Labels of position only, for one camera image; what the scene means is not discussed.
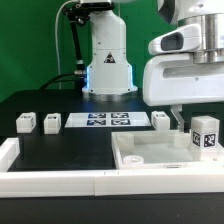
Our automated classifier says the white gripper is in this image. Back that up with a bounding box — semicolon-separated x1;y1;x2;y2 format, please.
143;24;224;132

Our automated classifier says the white square table top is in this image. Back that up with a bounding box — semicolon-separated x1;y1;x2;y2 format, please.
111;130;224;172

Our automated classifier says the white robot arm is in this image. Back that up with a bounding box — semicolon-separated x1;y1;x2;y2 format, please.
81;0;224;128

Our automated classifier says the white marker sheet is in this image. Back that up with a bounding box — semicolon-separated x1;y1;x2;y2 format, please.
65;112;151;128

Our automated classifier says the white U-shaped fence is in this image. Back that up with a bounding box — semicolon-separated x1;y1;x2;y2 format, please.
0;138;224;198

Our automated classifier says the black cable bundle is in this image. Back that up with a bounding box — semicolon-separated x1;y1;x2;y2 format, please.
39;19;88;92

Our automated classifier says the white cable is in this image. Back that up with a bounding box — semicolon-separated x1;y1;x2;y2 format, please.
54;0;78;90

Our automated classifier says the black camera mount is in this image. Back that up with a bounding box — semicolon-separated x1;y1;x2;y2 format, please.
62;0;114;26

